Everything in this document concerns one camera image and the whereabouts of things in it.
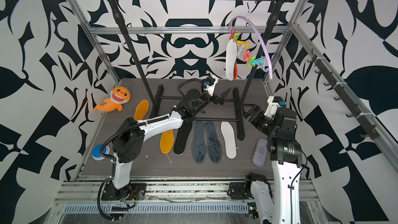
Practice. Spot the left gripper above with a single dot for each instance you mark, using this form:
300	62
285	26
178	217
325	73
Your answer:
214	98

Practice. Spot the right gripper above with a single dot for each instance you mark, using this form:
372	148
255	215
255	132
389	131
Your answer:
256	110

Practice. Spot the white orange-edged insole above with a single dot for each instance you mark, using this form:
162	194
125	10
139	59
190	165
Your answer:
231	55

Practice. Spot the dark grey felt insole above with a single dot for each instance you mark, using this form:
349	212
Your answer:
198	147
213	145

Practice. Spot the black foam insole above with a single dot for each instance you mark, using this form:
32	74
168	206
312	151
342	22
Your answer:
182	137

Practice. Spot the orange fuzzy insole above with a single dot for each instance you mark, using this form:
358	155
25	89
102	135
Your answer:
167	141
141	110

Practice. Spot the grey orange-edged insole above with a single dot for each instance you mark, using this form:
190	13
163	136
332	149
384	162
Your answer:
235	74

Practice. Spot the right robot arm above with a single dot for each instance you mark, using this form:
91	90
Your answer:
278	203

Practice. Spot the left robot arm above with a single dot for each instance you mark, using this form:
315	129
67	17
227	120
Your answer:
125	145

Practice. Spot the grey fabric case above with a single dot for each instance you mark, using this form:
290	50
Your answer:
260	153

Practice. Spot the orange shark plush toy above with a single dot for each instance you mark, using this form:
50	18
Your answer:
118	96

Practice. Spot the blue round button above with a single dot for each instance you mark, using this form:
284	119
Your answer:
96	154

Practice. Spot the black garment rack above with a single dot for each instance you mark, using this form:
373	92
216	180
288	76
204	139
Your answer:
263	38

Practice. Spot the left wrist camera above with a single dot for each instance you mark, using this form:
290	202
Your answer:
210	84

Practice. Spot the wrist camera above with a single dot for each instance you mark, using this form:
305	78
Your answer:
274	103
210	84

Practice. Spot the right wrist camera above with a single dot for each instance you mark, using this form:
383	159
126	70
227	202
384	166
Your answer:
274	103

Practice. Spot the wall hook rail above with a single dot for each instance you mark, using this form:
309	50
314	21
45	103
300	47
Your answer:
356	107

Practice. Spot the white cable duct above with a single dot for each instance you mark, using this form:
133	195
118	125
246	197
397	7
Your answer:
168	208

